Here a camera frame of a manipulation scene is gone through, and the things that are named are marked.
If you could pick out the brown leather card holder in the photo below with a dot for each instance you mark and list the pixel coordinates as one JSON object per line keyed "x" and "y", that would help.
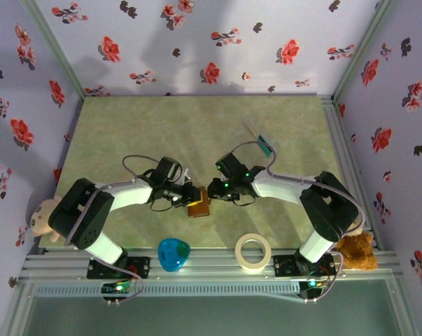
{"x": 200, "y": 211}

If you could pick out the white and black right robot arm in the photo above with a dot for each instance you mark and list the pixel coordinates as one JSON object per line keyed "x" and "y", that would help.
{"x": 280, "y": 187}

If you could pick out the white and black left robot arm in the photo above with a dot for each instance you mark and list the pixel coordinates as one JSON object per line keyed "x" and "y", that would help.
{"x": 130, "y": 192}

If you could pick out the blue translucent plastic case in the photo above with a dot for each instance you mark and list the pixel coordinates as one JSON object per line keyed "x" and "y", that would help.
{"x": 174, "y": 255}

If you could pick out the cream masking tape roll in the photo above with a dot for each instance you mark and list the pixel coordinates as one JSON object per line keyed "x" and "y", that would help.
{"x": 252, "y": 266}

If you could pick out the small circuit board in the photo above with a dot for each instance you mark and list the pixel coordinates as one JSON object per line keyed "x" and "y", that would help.
{"x": 312, "y": 285}
{"x": 114, "y": 288}

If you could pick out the brown teddy bear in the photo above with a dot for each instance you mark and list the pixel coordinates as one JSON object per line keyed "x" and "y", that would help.
{"x": 357, "y": 252}

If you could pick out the aluminium frame rail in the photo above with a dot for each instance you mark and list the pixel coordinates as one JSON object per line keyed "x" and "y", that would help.
{"x": 340, "y": 147}
{"x": 214, "y": 272}

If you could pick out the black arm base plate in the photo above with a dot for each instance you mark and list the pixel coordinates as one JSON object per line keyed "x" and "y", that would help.
{"x": 284, "y": 267}
{"x": 140, "y": 266}

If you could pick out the grey-green corner post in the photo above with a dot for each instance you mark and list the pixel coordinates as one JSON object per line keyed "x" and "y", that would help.
{"x": 53, "y": 45}
{"x": 364, "y": 45}

